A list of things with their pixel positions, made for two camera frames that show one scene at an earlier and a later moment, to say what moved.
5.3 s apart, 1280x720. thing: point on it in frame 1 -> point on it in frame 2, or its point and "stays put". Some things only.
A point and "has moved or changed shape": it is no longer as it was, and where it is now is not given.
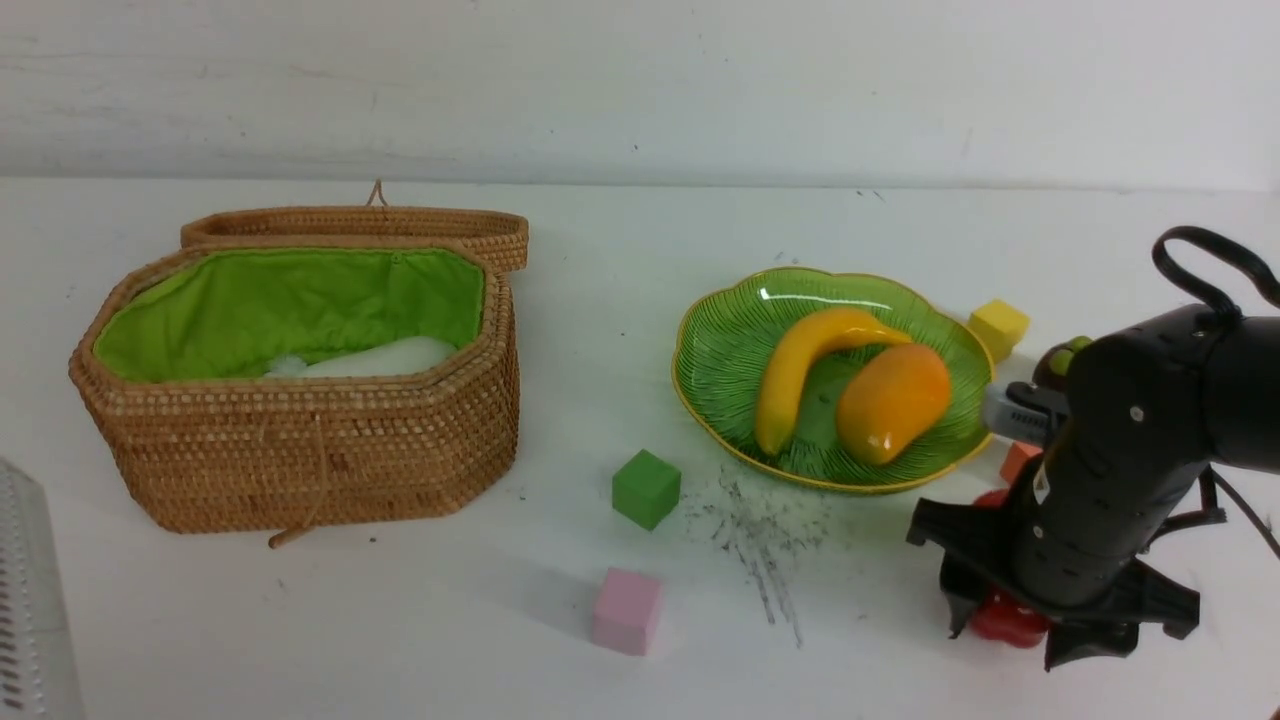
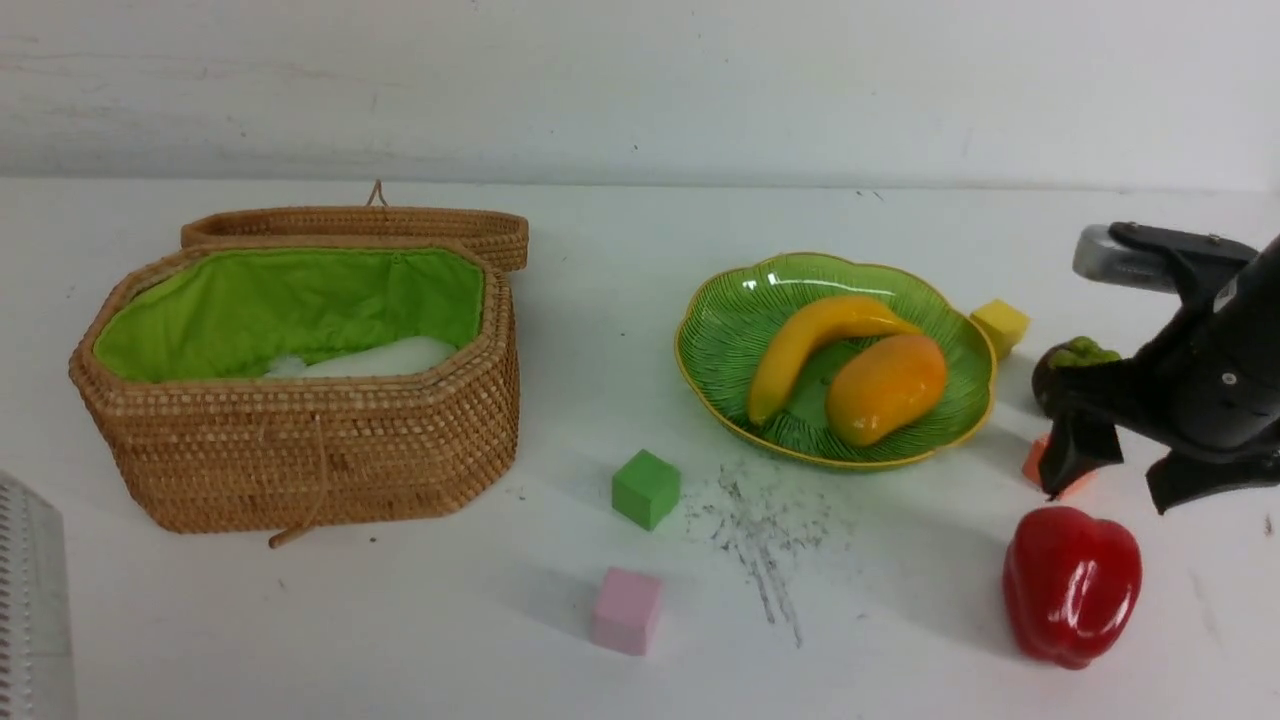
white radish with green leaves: (395, 357) stays put
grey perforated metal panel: (36, 672) stays put
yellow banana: (787, 362) has moved or changed shape
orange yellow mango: (891, 401) has moved or changed shape
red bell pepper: (999, 617) has moved or changed shape
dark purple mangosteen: (1052, 368) stays put
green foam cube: (646, 488) stays put
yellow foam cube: (1000, 326) stays put
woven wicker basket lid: (503, 236) stays put
